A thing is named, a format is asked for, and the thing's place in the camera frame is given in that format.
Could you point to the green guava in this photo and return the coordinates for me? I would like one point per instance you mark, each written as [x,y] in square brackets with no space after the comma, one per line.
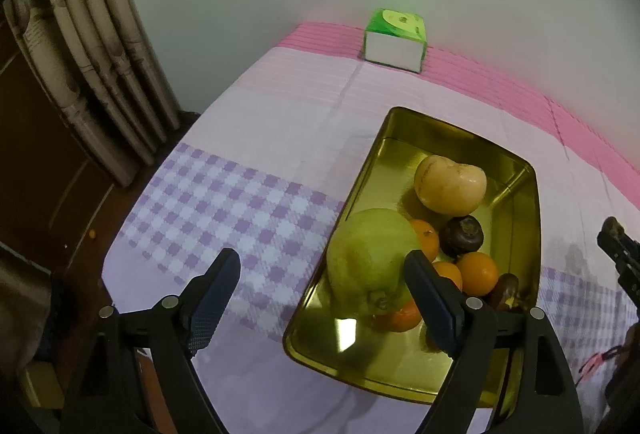
[365,259]

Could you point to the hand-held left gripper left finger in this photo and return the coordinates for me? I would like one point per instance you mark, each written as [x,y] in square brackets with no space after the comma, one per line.
[215,304]

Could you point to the gold metal tin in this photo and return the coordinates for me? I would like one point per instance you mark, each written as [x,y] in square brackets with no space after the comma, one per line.
[440,134]

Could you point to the purple checked tablecloth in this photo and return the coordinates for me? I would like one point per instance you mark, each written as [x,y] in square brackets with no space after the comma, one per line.
[280,114]

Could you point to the dark brown mangosteen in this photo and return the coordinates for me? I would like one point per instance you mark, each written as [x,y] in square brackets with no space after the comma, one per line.
[462,235]
[504,291]

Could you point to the green and white tissue box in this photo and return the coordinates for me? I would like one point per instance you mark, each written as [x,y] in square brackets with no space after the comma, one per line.
[392,52]

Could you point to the beige patterned curtain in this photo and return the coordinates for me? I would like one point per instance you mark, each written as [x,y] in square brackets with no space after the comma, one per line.
[75,39]

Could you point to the orange tangerine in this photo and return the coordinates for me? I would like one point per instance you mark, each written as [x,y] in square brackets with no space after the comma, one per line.
[448,275]
[477,270]
[426,238]
[400,318]

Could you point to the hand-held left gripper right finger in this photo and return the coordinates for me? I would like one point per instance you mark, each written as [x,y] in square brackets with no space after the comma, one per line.
[432,304]

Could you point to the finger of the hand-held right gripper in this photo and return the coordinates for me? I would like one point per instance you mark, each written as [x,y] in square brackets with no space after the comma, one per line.
[622,234]
[617,259]

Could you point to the pale yellow melon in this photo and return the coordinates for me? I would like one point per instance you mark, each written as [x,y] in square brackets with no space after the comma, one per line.
[450,184]

